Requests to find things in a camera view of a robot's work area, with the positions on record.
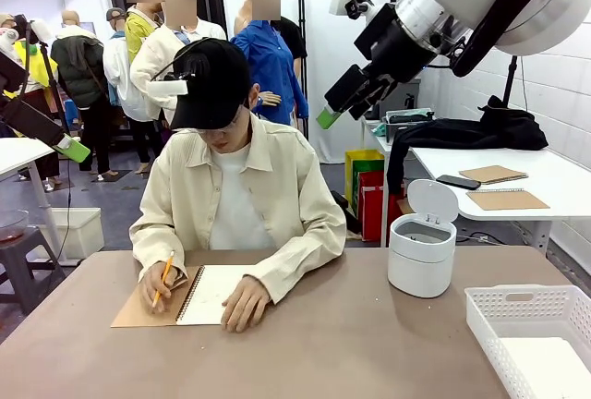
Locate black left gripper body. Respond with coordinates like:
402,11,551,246
0,52,30,95

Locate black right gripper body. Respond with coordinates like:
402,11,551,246
354,3,439,85

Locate yellow pencil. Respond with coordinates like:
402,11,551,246
151,250,175,308

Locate brown spiral notebook white pages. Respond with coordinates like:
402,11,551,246
110,263,259,329

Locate person's right forearm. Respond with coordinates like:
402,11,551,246
130,223,187,280

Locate person's left forearm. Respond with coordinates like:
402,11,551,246
251,227,347,306

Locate person's right hand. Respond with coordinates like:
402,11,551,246
138,264,188,315

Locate person's left hand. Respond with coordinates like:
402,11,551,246
220,274,271,333

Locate white desk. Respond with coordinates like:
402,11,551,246
0,137,66,262

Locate grey storage box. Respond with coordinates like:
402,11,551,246
378,78,422,121

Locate dark grey tray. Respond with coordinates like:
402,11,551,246
384,108,436,127

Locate black thin stand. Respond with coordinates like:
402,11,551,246
35,38,74,140

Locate mannequin in dark olive jacket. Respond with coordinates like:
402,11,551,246
50,10,113,175

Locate yellow shopping bag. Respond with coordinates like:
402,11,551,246
344,149,385,218

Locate mannequin in black t-shirt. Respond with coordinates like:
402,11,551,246
276,15,308,78

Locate mannequin in blue shirt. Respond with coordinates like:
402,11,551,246
229,0,309,128

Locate black light stand pole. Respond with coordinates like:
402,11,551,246
296,0,309,137

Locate capped mannequin in white jacket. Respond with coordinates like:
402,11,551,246
102,7,156,175

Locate clear glass bowl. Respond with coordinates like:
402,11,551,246
0,208,30,246

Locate red shopping bag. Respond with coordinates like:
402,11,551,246
358,170,407,243

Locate white floor storage box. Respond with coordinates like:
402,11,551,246
45,207,105,260

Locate black smartphone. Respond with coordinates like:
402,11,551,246
435,174,482,190

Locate mannequin in yellow-green shirt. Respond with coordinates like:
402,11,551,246
124,0,163,67

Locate grey stool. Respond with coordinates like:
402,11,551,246
0,227,66,313

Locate black clothing pile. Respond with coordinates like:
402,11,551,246
386,95,549,197

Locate black baseball cap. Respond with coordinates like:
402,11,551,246
169,38,253,131

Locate mannequin in white shirt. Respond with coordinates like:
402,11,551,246
129,0,228,123

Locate person in cream shirt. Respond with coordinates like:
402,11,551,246
128,38,347,306

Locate brown closed spiral notebook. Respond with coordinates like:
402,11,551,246
465,188,550,212

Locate white lidded trash bin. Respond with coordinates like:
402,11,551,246
387,178,458,299

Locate white side table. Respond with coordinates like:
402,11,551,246
361,111,591,257

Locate white perforated plastic basket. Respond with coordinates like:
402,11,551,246
464,284,591,399

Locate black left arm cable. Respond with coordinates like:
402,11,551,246
16,22,34,95

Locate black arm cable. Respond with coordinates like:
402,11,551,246
450,0,567,78
16,22,34,95

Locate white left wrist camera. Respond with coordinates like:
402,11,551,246
12,14,54,45

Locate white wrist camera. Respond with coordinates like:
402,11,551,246
330,0,375,20
12,14,54,45

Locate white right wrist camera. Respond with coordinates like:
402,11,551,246
330,0,375,20

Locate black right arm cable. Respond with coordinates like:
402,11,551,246
450,0,567,78

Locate black camera tripod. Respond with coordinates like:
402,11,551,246
501,54,530,109

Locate white head-mounted camera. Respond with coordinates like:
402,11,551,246
146,73,189,97

